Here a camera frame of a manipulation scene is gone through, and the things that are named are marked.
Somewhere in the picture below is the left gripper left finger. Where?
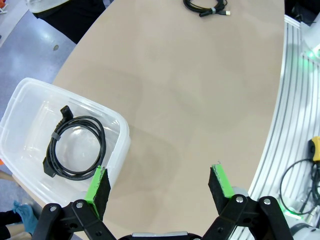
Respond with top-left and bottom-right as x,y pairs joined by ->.
32,166 -> 118,240

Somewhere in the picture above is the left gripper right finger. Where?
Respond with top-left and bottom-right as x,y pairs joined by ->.
202,163 -> 293,240

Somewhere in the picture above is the black power cable with plug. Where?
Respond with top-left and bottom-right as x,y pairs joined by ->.
42,105 -> 108,181

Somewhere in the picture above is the yellow emergency stop box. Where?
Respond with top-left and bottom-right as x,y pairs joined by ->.
309,136 -> 320,163

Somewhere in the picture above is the clear plastic container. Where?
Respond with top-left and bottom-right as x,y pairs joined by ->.
0,77 -> 131,206

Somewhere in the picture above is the white aluminium profile platform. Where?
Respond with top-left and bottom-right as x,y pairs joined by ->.
248,13 -> 320,240

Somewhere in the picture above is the black emergency stop cable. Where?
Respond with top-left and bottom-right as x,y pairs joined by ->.
279,158 -> 320,216

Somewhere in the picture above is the black coiled USB cable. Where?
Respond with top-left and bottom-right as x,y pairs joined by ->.
182,0 -> 232,18

